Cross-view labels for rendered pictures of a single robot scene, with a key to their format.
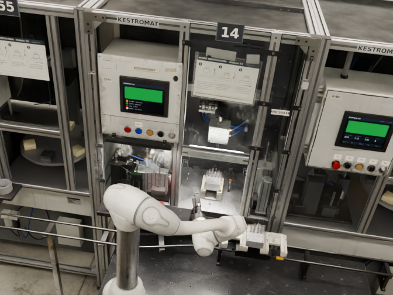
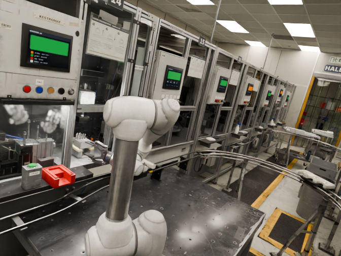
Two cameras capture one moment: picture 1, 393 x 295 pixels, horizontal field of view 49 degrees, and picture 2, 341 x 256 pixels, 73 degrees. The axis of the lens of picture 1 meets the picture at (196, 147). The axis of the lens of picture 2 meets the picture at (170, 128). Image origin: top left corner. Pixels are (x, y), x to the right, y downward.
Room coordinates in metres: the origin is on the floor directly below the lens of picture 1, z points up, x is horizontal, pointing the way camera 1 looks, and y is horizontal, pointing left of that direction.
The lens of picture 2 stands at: (0.71, 1.00, 1.64)
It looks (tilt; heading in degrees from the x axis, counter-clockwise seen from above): 13 degrees down; 300
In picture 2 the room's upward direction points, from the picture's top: 12 degrees clockwise
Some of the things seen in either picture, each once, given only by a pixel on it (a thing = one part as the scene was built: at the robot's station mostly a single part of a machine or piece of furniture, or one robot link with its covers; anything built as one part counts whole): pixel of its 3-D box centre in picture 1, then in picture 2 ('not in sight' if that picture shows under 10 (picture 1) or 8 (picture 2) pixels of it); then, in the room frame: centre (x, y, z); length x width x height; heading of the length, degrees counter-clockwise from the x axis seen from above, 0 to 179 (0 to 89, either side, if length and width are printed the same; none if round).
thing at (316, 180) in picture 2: not in sight; (313, 180); (0.47, -1.88, 0.84); 0.37 x 0.14 x 0.10; 143
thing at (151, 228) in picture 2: not in sight; (149, 232); (1.21, 0.11, 0.85); 0.18 x 0.16 x 0.22; 59
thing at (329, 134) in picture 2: not in sight; (318, 145); (0.25, -6.88, 0.48); 0.84 x 0.58 x 0.97; 93
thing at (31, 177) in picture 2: not in sight; (31, 174); (1.85, 0.37, 0.97); 0.08 x 0.08 x 0.12; 85
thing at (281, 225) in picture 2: not in sight; (289, 230); (0.50, -2.20, 0.01); 1.00 x 0.55 x 0.01; 85
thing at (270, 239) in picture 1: (253, 244); (133, 170); (1.75, -0.38, 0.84); 0.36 x 0.14 x 0.10; 85
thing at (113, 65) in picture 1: (144, 91); (32, 52); (2.05, 0.30, 1.60); 0.42 x 0.29 x 0.46; 85
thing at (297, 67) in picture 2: not in sight; (251, 89); (2.90, -8.52, 1.65); 3.78 x 0.08 x 3.30; 175
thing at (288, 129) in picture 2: not in sight; (296, 146); (0.76, -5.65, 0.48); 0.88 x 0.56 x 0.96; 13
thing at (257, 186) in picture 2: not in sight; (273, 168); (1.05, -4.72, 0.01); 5.85 x 0.59 x 0.01; 85
